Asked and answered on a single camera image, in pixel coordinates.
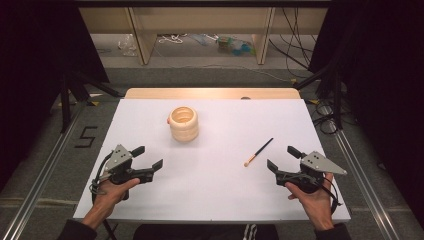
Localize black makeup brush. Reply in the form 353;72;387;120
243;137;275;168

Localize coiled black floor cables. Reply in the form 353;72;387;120
312;102;345;135

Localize wooden table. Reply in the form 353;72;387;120
124;87;302;100

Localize person's left hand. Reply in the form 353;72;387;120
94;177;141;214

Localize aluminium floor rail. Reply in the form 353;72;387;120
0;99;88;240
319;102;402;240

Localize clear plastic bag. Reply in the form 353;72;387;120
116;33;139;57

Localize beige ribbed brush holder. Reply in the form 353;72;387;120
166;105;200;144

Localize colourful plastic toy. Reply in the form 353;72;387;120
216;34;257;57

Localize white rope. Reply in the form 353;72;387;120
157;33;188;45

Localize person's right hand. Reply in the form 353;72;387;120
284;172;335;218

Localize hand-held gripper black cable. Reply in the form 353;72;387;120
89;150;118;240
313;175;343;215

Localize black metal stand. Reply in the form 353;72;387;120
59;70;122;135
293;61;345;132

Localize white board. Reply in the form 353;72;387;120
72;98;352;224

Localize right hand-held gripper black cable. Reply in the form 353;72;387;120
313;175;343;215

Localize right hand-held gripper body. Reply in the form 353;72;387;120
275;150;348;195

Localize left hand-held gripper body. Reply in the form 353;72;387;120
99;144;156;201

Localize hanging black cables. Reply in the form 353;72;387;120
267;7;318;80

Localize left hand-held gripper black cable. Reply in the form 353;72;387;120
89;150;118;240

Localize black curtain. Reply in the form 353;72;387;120
0;0;111;193
307;0;424;232

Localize wooden shelf unit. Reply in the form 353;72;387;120
78;7;330;66

